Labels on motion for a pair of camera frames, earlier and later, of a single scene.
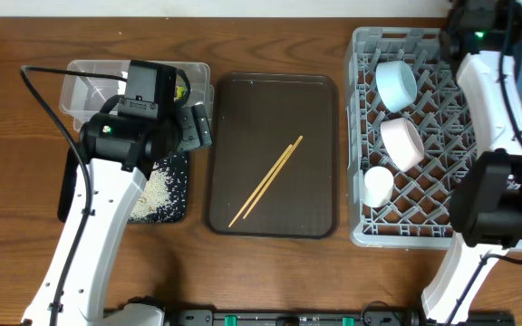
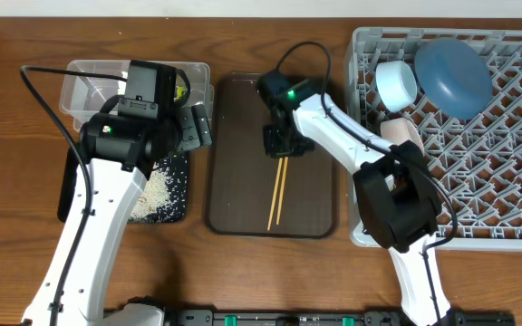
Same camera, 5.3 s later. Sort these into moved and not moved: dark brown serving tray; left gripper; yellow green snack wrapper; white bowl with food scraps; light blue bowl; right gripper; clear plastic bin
Moved: right gripper
Not moved: yellow green snack wrapper; clear plastic bin; dark brown serving tray; light blue bowl; left gripper; white bowl with food scraps
